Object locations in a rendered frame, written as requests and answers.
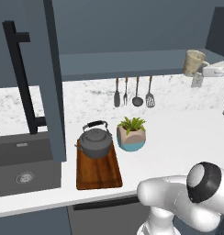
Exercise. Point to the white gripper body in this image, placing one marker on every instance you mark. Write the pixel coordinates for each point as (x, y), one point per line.
(215, 69)

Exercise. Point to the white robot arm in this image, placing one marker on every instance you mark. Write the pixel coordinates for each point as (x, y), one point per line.
(169, 195)

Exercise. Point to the beige speckled mug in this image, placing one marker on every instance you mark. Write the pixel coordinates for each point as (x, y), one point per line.
(192, 62)

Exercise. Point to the dark blue-grey cabinet door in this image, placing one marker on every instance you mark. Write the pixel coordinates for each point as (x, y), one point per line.
(218, 30)

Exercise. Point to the dark grey kettle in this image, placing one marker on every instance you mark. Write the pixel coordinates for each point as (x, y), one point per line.
(95, 141)

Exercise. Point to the brown wooden tray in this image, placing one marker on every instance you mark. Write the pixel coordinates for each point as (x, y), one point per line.
(98, 173)

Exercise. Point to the blue-grey base cabinet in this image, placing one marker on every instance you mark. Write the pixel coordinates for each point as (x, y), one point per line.
(31, 223)

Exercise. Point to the hanging slotted spatula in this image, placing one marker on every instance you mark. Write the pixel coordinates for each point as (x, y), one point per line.
(150, 98)

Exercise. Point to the hanging dark ladle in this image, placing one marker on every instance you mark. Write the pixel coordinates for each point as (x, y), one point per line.
(137, 98)

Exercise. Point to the hanging metal fork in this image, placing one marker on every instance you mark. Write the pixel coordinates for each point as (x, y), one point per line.
(125, 91)

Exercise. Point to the hanging dark spatula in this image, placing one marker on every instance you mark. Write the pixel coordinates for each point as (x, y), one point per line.
(117, 96)

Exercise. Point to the green plant in beige-blue pot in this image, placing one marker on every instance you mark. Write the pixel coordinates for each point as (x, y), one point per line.
(131, 136)

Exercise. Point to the grey dishwasher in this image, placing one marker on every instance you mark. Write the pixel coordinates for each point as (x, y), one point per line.
(110, 218)

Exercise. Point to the dark grey sink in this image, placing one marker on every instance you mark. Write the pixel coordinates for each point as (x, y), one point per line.
(25, 165)

